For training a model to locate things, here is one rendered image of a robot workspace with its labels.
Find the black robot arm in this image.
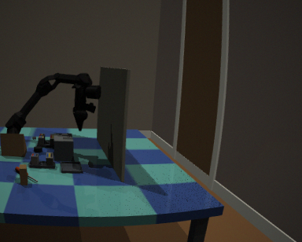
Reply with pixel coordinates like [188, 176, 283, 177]
[6, 73, 101, 134]

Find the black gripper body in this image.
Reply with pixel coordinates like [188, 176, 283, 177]
[72, 97, 88, 118]

